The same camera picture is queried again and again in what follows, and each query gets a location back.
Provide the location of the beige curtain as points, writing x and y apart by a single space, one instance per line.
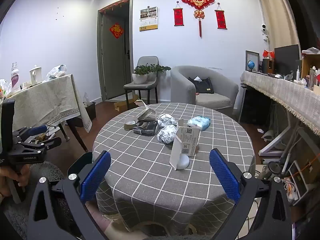
277 25

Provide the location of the wooden box with items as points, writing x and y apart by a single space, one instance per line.
308 65

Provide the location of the person's grey fleece right leg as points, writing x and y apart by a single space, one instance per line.
172 237

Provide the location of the beige fringed desk cloth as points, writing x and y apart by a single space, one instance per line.
275 90

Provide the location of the wall calendar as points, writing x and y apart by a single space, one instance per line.
148 18

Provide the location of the white lidded mug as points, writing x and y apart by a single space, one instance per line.
35 76

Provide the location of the small red flags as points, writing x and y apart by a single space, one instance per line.
268 53

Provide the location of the clear plastic bottle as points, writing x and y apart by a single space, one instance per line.
15 78

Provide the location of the grey dining chair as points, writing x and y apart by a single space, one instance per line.
147 62

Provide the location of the grey checked round tablecloth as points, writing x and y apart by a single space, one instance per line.
150 170

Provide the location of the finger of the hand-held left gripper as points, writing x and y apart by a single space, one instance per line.
51 143
37 130

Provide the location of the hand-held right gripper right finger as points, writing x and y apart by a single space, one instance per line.
225 177

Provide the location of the beige patterned tablecloth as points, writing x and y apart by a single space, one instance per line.
45 100

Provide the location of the red hanging scroll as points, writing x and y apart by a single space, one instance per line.
221 18
179 16

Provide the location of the wooden speaker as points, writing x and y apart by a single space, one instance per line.
268 66

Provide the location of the clear tape roll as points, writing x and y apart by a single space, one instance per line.
130 127

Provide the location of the clear plastic bag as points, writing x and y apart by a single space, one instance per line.
56 72

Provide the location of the slim white bottle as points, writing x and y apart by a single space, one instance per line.
298 75

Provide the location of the person's grey fleece left leg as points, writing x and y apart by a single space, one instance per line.
22 217

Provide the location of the dark blue waste bin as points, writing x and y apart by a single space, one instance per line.
80 162

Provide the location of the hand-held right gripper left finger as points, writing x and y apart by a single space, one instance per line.
96 177

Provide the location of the blue white wipes packet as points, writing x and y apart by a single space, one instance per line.
198 123

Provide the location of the flat cardboard box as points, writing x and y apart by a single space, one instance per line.
120 105

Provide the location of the small black bin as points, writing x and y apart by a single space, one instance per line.
90 111

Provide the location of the grey armchair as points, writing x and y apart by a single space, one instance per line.
182 90

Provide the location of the grey door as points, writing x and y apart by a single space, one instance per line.
115 62

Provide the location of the person's left hand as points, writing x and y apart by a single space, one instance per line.
16 174

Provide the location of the red diamond door sticker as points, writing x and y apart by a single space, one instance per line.
116 31

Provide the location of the white round lid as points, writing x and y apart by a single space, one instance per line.
184 164

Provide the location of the person's grey fleece leg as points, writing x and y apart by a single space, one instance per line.
22 217
172 237

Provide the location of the dark wooden side table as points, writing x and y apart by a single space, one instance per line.
77 136

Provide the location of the black handbag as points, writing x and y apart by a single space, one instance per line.
202 86

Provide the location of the potted plant white pot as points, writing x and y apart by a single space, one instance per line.
157 68
140 77

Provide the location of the small blue globe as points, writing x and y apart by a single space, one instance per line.
251 65

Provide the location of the white desk frame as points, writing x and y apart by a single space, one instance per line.
275 142

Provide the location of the white printed paper carton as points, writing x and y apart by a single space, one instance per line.
188 138

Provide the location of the white security camera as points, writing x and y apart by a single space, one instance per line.
264 31

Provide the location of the grey picture frame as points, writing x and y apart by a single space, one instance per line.
251 55

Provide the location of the foil ball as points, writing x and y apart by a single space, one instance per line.
167 135
166 120

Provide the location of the black monitor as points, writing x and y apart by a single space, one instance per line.
286 60

